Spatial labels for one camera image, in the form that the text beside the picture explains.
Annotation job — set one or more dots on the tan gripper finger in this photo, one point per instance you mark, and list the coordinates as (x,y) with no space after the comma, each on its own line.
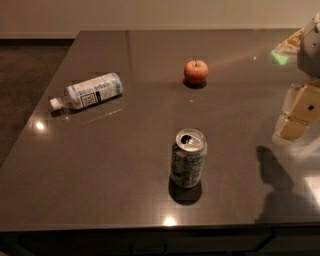
(290,97)
(304,112)

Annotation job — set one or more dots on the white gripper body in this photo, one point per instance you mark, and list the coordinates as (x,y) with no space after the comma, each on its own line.
(310,50)

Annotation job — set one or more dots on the red apple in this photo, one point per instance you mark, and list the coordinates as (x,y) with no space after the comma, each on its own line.
(195,72)

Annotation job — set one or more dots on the green 7up can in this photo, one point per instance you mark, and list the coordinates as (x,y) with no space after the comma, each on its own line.
(189,151)

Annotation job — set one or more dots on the snack bag with green edge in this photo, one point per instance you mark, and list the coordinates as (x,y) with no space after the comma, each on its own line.
(287,50)

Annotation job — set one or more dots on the clear plastic water bottle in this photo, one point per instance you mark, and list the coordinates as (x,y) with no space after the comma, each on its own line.
(89,92)

